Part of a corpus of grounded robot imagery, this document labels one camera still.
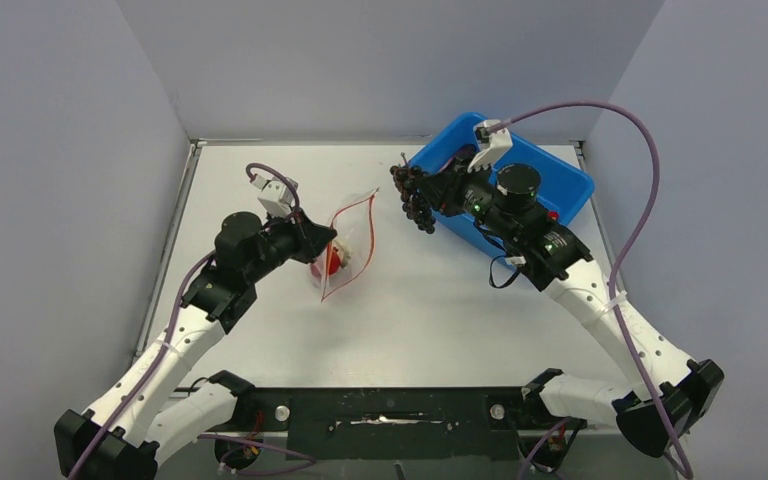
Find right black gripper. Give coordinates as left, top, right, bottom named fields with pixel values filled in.
left=416, top=152, right=517, bottom=243

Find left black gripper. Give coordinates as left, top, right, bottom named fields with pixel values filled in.
left=245, top=204, right=337, bottom=283

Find red toy apple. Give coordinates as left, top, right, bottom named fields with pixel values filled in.
left=324, top=246, right=344, bottom=275

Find white toy garlic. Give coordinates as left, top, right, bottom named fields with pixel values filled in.
left=332, top=239, right=351, bottom=268

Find dark toy grapes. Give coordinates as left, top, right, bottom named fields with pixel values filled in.
left=389, top=152, right=436, bottom=234

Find clear zip top bag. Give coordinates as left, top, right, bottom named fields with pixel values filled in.
left=310, top=188, right=380, bottom=302

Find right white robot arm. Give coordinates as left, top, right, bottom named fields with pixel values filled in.
left=397, top=164, right=725, bottom=458

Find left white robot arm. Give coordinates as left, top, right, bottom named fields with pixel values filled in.
left=54, top=210, right=337, bottom=479

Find blue plastic bin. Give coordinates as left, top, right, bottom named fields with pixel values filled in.
left=408, top=112, right=595, bottom=257

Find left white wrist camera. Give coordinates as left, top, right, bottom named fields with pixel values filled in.
left=251, top=174, right=298, bottom=218

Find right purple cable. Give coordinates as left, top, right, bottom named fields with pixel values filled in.
left=489, top=99, right=695, bottom=480

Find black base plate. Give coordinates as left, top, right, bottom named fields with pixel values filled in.
left=217, top=387, right=558, bottom=461

